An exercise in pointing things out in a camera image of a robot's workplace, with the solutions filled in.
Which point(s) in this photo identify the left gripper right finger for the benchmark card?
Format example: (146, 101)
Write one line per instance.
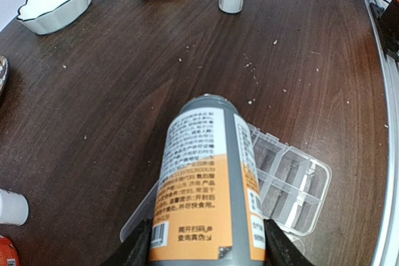
(279, 249)

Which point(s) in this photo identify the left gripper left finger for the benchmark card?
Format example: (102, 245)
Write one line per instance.
(134, 250)

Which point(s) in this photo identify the clear plastic pill organizer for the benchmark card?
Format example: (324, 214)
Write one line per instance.
(292, 185)

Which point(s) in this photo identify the amber bottle grey cap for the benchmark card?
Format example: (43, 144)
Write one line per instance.
(208, 206)

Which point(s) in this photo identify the orange pill bottle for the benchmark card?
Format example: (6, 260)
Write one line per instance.
(8, 253)

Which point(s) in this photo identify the red floral plate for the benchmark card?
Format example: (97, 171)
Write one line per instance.
(4, 72)

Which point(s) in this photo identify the white scalloped bowl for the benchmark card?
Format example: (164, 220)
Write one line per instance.
(48, 16)

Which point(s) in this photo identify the front aluminium rail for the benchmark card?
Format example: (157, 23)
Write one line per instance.
(386, 250)

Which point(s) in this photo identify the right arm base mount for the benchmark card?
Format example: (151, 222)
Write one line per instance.
(386, 21)

